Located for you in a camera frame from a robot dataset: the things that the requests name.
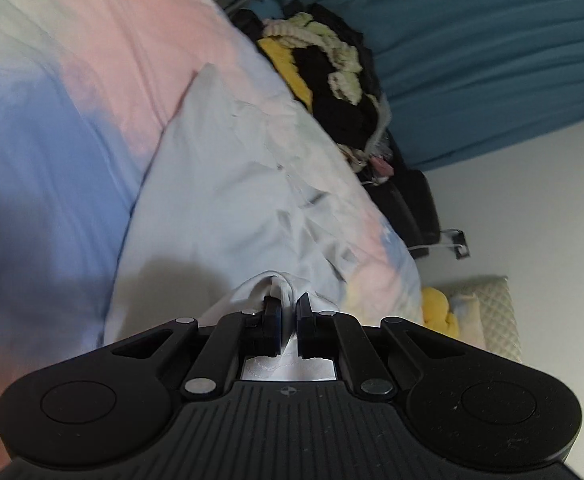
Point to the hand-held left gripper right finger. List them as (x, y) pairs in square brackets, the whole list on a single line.
[(304, 327)]

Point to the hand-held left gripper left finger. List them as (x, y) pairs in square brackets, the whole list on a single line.
[(272, 327)]

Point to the white t-shirt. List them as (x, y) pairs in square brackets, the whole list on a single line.
[(197, 185)]

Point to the pile of black clothes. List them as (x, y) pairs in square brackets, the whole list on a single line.
[(337, 115)]

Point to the yellow plush toy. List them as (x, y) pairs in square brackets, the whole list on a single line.
[(437, 310)]

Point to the pink cloth item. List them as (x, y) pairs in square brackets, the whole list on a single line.
[(381, 167)]

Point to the patterned pillow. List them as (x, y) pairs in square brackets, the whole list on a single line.
[(492, 315)]

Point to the grey white garment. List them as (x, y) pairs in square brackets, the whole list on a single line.
[(379, 120)]

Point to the cream knitted garment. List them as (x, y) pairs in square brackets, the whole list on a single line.
[(342, 80)]

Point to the yellow cloth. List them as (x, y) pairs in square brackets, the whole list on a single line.
[(284, 62)]

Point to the pastel tie-dye blanket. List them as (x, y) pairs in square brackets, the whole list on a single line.
[(47, 135)]

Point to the wide blue curtain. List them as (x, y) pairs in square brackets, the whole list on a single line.
[(472, 60)]

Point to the black wall plug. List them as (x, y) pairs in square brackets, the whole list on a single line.
[(459, 247)]

